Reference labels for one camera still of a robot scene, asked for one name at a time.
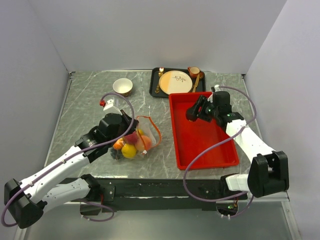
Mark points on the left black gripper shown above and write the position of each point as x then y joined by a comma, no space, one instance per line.
126,118

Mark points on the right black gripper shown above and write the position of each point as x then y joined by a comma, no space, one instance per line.
201,102

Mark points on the green orange mango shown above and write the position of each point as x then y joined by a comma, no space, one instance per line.
119,144

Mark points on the red wrinkled fruit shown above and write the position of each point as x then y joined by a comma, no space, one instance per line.
131,139

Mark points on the dark grape bunch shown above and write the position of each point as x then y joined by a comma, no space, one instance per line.
116,154

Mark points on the green yellow orange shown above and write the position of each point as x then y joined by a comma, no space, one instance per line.
140,132

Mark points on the yellow pear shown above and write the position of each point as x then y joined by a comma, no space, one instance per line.
129,151

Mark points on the peach fruit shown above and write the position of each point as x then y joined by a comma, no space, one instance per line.
144,143

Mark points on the clear zip top bag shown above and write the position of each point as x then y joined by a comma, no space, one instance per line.
151,130

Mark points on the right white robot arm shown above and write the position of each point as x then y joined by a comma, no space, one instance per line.
269,171

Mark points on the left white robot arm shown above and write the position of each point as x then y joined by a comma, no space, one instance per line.
27,200

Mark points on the gold spoon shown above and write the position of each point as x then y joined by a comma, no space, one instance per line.
201,75

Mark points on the orange white plate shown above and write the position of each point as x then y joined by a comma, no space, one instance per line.
174,82

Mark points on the small brown cup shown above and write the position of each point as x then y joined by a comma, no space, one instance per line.
193,71

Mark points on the white brown bowl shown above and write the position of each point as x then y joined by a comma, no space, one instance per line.
123,86

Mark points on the gold fork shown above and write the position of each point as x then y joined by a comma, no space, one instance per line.
160,73

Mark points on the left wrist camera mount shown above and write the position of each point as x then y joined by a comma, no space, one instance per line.
110,106

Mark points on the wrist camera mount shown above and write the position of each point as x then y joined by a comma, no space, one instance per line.
110,106
216,88

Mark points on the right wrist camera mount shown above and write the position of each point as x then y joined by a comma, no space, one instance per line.
216,88

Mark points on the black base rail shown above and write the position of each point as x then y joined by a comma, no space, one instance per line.
125,194

